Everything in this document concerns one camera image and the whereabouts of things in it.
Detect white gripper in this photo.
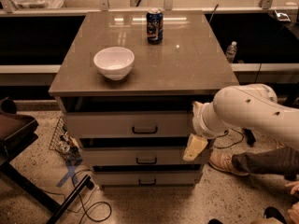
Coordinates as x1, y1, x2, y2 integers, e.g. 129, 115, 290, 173
183, 101, 218, 161

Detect grey top drawer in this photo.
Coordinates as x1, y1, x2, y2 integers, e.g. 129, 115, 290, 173
63, 111, 193, 138

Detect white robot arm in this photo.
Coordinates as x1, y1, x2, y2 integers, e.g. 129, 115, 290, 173
183, 84, 299, 161

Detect grey drawer cabinet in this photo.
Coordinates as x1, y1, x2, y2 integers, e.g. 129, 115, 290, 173
50, 11, 237, 174

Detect grey middle drawer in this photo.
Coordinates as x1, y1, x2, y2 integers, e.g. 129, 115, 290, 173
79, 147, 210, 166

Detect person's hand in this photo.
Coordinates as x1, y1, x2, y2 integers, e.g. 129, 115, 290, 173
285, 181, 299, 224

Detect tan shoe near cabinet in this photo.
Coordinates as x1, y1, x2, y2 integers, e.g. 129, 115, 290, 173
208, 150, 249, 176

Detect clear plastic water bottle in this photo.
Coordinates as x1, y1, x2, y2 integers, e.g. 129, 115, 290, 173
225, 41, 237, 63

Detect person's trousered leg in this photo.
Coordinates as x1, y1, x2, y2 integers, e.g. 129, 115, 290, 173
232, 147, 299, 175

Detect white bowl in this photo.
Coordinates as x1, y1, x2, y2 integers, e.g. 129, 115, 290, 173
93, 47, 135, 80

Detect blue soda can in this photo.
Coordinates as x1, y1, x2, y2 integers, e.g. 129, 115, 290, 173
147, 8, 164, 44

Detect black metal stand leg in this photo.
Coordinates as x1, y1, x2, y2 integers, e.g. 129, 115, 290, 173
0, 161, 95, 224

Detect black floor cable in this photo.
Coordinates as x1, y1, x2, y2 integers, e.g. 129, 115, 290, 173
40, 168, 113, 224

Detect wire basket with items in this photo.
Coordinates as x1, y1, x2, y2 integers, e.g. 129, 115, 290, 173
49, 119, 81, 161

